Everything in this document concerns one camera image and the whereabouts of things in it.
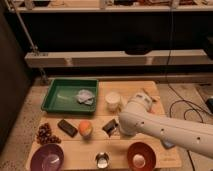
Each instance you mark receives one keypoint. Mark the white cup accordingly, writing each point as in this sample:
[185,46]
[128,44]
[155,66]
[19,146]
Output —
[113,101]

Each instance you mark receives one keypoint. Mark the small metal cup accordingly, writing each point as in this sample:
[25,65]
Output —
[102,160]

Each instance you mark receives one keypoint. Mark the dark rectangular block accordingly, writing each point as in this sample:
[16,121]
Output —
[67,128]

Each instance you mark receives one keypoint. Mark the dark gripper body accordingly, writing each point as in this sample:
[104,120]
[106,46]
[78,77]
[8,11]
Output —
[110,128]

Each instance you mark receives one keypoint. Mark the purple bowl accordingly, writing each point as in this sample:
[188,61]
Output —
[48,157]

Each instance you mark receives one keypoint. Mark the white shelf beam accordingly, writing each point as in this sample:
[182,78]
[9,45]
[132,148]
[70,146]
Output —
[116,58]

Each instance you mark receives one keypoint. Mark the bunch of dark grapes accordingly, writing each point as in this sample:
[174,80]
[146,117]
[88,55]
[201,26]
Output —
[45,136]

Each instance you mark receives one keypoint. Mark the green plastic tray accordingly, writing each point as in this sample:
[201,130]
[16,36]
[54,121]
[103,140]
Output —
[61,96]

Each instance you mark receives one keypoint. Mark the orange yellow fruit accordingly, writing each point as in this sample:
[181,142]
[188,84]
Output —
[85,128]

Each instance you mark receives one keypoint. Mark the metal tripod pole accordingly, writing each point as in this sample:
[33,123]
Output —
[44,78]

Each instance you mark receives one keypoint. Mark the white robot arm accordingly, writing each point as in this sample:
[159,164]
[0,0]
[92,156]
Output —
[136,118]

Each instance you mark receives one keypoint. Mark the red bowl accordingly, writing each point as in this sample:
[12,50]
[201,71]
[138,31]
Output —
[141,157]

